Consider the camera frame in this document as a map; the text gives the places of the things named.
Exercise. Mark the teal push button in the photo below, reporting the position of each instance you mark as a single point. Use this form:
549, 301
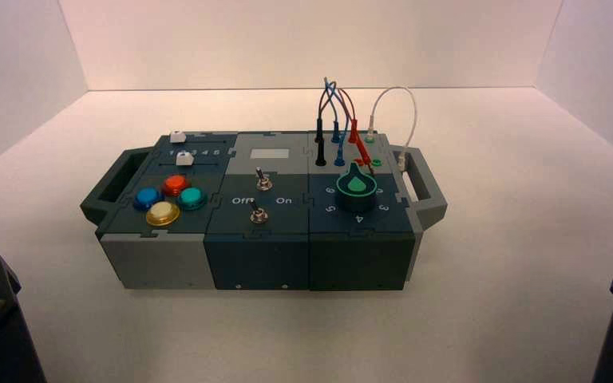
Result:
192, 197

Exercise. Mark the red push button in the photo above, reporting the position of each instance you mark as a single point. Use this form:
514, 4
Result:
175, 184

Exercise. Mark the yellow push button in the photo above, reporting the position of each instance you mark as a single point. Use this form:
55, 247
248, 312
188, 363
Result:
162, 212

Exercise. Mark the blue push button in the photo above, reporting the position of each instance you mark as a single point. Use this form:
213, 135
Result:
147, 197

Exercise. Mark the dark green rotary knob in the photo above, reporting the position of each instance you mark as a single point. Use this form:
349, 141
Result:
357, 192

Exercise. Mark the dark teal grey control box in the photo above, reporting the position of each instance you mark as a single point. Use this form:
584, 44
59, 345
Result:
256, 248

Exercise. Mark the white slider knob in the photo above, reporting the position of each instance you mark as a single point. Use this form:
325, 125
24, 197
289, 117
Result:
185, 158
178, 137

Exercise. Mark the metal toggle switch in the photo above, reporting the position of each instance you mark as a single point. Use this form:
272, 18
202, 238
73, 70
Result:
257, 212
262, 180

